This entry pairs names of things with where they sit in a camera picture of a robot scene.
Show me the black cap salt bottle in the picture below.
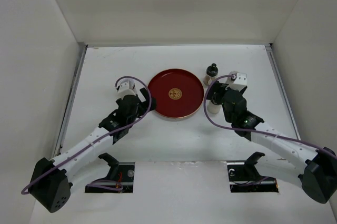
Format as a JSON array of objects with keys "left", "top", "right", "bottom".
[{"left": 207, "top": 99, "right": 222, "bottom": 114}]

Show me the black cap pepper bottle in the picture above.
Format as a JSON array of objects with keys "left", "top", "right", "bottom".
[{"left": 203, "top": 63, "right": 219, "bottom": 86}]

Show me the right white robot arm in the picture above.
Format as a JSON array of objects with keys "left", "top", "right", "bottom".
[{"left": 204, "top": 81, "right": 336, "bottom": 203}]

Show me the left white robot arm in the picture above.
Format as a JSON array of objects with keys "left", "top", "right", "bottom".
[{"left": 26, "top": 88, "right": 156, "bottom": 213}]

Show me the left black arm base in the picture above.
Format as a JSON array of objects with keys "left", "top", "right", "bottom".
[{"left": 85, "top": 153, "right": 135, "bottom": 194}]

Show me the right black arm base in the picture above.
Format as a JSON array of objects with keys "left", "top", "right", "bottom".
[{"left": 226, "top": 152, "right": 279, "bottom": 193}]

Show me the red round tray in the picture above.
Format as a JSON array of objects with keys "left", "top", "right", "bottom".
[{"left": 148, "top": 69, "right": 204, "bottom": 119}]

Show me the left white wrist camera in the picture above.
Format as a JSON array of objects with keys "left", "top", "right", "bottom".
[{"left": 117, "top": 80, "right": 137, "bottom": 98}]

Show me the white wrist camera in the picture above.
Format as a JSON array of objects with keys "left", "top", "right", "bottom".
[
  {"left": 117, "top": 80, "right": 137, "bottom": 98},
  {"left": 227, "top": 71, "right": 247, "bottom": 92}
]

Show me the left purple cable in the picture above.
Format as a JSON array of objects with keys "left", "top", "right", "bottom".
[{"left": 21, "top": 76, "right": 152, "bottom": 195}]

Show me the purple cable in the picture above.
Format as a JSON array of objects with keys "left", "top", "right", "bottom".
[
  {"left": 21, "top": 76, "right": 152, "bottom": 195},
  {"left": 202, "top": 74, "right": 337, "bottom": 160}
]

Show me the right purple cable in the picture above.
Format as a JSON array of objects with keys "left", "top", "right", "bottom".
[{"left": 202, "top": 74, "right": 337, "bottom": 160}]

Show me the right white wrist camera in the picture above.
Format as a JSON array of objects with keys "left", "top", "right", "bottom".
[{"left": 227, "top": 71, "right": 247, "bottom": 92}]

